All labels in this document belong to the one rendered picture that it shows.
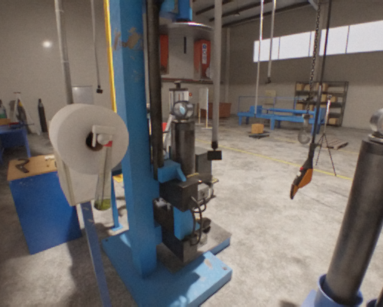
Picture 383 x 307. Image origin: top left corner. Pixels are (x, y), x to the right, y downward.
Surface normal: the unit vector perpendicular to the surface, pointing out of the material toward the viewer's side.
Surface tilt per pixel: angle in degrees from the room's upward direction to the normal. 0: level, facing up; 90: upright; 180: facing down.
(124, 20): 90
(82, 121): 90
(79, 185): 90
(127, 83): 90
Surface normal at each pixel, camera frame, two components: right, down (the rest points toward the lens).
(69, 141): 0.65, 0.22
